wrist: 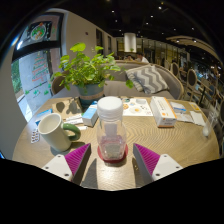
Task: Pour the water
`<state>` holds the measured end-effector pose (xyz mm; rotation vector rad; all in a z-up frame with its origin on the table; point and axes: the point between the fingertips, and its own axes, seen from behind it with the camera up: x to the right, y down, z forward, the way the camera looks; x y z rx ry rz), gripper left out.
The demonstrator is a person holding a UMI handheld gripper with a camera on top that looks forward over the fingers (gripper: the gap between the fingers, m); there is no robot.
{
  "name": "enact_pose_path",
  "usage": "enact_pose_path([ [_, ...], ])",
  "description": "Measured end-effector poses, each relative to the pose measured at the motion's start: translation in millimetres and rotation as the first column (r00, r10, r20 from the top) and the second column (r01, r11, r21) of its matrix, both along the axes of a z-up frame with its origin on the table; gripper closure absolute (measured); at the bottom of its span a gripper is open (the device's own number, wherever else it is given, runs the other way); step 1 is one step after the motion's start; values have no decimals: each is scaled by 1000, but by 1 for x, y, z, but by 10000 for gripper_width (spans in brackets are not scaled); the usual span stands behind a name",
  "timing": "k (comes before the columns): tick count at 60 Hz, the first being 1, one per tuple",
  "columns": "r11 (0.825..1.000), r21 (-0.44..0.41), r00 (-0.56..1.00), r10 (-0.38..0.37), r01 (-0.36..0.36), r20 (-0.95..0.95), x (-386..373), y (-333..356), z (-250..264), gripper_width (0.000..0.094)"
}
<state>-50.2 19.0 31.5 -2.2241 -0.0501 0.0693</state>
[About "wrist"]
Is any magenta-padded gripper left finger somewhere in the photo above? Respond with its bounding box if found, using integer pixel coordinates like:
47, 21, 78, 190
41, 143, 92, 185

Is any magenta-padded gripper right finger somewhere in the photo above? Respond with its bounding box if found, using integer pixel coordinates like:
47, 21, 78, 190
132, 143, 183, 185

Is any white tube package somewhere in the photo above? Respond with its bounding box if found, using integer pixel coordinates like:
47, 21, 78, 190
62, 114, 84, 126

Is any small blue white carton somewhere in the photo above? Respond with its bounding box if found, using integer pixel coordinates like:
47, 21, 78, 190
81, 100, 99, 128

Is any blister pill pack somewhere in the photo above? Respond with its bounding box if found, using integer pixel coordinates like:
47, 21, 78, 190
30, 128, 42, 145

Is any long white orange box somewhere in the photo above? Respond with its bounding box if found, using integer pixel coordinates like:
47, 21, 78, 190
149, 95, 178, 129

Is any printed paper menu sheet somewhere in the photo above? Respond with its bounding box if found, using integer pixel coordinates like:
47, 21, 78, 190
120, 97, 154, 117

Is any flat blue white box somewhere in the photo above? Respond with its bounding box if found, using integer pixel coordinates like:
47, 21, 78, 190
34, 108, 54, 127

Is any white paper slip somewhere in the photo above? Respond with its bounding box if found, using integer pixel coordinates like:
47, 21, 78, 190
174, 112, 195, 123

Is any small white blue packet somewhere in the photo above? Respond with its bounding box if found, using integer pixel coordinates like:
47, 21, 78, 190
169, 101, 188, 115

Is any clear plastic cup with straw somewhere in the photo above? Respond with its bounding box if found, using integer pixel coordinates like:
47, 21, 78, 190
202, 99, 221, 138

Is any small yellow card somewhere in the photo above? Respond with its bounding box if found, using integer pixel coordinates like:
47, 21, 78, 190
188, 101, 203, 113

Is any brown chair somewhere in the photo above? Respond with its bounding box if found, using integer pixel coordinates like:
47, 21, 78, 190
50, 74, 68, 96

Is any grey curved sofa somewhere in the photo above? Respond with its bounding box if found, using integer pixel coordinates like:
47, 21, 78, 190
53, 59, 185, 101

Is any grey chevron pillow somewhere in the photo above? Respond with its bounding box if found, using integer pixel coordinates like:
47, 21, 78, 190
124, 64, 171, 95

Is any green potted plant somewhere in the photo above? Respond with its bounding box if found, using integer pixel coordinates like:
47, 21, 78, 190
49, 42, 134, 108

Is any group of round-backed chairs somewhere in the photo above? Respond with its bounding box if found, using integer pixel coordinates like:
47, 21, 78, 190
168, 59, 224, 114

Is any white round column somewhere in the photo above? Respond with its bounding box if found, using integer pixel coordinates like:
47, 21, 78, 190
123, 32, 138, 53

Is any framed food poster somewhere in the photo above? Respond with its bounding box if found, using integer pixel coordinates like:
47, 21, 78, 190
16, 13, 64, 51

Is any group of ceiling lights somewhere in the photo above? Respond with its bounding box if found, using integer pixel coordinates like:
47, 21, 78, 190
106, 0, 201, 44

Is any white mug with green handle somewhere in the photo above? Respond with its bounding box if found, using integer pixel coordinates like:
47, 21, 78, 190
37, 112, 82, 153

